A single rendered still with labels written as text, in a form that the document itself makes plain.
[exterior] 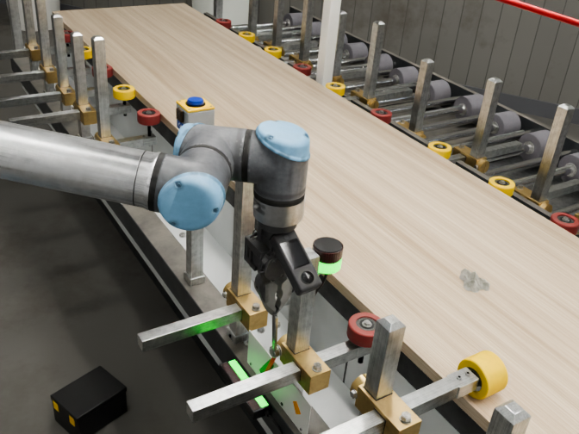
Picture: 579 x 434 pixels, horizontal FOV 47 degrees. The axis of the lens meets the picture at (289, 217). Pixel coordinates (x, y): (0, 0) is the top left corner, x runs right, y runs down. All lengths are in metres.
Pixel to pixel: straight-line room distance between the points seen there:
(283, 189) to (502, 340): 0.64
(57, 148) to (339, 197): 1.06
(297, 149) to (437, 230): 0.83
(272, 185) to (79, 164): 0.31
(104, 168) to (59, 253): 2.30
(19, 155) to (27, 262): 2.24
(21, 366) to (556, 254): 1.90
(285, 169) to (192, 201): 0.19
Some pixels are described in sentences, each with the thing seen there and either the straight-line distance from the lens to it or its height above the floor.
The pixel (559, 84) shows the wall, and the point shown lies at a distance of 5.46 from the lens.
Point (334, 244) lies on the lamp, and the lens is 1.30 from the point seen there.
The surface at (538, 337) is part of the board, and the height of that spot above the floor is 0.90.
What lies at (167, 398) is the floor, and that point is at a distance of 2.51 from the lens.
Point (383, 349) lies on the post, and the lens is 1.12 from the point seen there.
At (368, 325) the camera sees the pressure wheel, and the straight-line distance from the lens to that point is 1.44.
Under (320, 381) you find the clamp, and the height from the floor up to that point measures 0.85.
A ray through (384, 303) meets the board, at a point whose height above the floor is 0.90.
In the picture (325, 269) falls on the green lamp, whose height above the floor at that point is 1.08.
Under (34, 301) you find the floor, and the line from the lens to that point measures 3.00.
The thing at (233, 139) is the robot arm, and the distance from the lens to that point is 1.09.
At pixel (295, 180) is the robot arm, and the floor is 1.31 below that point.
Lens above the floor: 1.82
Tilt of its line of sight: 31 degrees down
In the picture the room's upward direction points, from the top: 5 degrees clockwise
